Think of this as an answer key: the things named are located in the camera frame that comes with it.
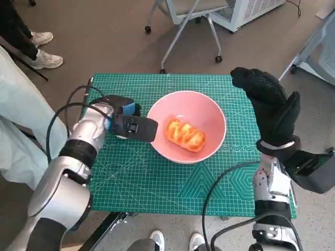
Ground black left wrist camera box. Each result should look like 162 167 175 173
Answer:
112 113 159 143

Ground pink bowl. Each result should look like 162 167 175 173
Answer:
146 90 227 165

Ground light blue mesh chair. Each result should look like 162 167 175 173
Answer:
278 12 335 87

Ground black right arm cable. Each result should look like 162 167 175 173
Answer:
203 161 304 251

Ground braided toy bread loaf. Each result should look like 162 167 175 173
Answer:
164 118 206 152

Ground black metal table rail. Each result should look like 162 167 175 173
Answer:
81 211 137 251

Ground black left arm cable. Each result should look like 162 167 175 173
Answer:
46 85 116 163

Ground grey office chair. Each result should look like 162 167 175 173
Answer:
144 0 231 74

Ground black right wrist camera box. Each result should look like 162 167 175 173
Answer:
280 150 335 194

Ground green cutting mat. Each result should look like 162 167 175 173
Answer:
82 73 298 219

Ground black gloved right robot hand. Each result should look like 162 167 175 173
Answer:
230 67 301 150

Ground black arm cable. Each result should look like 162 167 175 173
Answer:
46 85 116 163
203 161 304 251

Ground person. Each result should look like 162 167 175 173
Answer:
125 229 218 251
0 45 69 190
0 0 63 70

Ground thin black floor cable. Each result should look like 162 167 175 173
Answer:
287 0 302 18

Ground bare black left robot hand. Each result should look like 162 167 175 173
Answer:
103 95 142 118

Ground white perforated cabinet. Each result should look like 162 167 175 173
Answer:
210 0 286 33

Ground black rod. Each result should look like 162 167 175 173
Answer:
0 43 49 81

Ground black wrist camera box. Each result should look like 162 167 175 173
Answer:
112 113 159 143
280 150 335 194

